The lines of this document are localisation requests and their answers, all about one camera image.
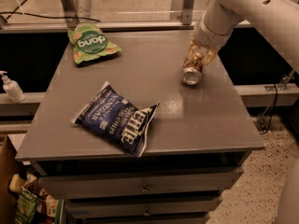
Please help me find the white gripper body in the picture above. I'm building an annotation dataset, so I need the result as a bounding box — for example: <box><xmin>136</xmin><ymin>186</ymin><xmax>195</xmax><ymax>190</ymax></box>
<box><xmin>193</xmin><ymin>11</ymin><xmax>237</xmax><ymax>51</ymax></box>

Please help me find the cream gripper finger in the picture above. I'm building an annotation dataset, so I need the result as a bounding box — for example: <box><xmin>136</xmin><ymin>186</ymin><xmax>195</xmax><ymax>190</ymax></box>
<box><xmin>203</xmin><ymin>49</ymin><xmax>218</xmax><ymax>65</ymax></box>
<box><xmin>187</xmin><ymin>40</ymin><xmax>201</xmax><ymax>63</ymax></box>

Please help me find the orange soda can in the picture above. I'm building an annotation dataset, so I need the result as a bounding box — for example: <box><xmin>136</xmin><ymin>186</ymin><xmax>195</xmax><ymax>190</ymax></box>
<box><xmin>182</xmin><ymin>52</ymin><xmax>204</xmax><ymax>86</ymax></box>

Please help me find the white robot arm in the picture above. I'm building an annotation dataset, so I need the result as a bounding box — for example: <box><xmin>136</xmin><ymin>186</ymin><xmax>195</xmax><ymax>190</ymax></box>
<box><xmin>193</xmin><ymin>0</ymin><xmax>299</xmax><ymax>224</ymax></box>

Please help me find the grey drawer cabinet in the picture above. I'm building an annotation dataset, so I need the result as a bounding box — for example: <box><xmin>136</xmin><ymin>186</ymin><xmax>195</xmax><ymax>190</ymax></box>
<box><xmin>17</xmin><ymin>31</ymin><xmax>263</xmax><ymax>224</ymax></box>

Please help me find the blue kettle chips bag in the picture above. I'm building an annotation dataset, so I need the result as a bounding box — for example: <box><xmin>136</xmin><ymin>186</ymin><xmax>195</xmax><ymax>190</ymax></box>
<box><xmin>71</xmin><ymin>81</ymin><xmax>159</xmax><ymax>157</ymax></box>

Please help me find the white pump bottle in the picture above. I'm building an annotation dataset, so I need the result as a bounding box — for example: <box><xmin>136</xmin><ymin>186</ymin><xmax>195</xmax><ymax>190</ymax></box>
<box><xmin>0</xmin><ymin>71</ymin><xmax>25</xmax><ymax>103</ymax></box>

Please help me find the brown cardboard box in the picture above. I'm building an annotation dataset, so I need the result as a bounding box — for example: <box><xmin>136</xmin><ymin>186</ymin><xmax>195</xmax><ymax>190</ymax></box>
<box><xmin>0</xmin><ymin>135</ymin><xmax>21</xmax><ymax>224</ymax></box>

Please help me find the green snack bag in box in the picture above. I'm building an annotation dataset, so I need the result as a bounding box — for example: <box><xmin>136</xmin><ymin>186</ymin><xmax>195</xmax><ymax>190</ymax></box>
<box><xmin>15</xmin><ymin>187</ymin><xmax>37</xmax><ymax>224</ymax></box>

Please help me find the metal frame rail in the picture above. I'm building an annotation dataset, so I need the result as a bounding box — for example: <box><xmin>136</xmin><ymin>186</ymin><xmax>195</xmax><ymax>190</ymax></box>
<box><xmin>0</xmin><ymin>17</ymin><xmax>253</xmax><ymax>35</ymax></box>

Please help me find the black cable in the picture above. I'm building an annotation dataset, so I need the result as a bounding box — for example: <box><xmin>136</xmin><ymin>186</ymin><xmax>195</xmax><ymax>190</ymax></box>
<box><xmin>0</xmin><ymin>0</ymin><xmax>101</xmax><ymax>22</ymax></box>

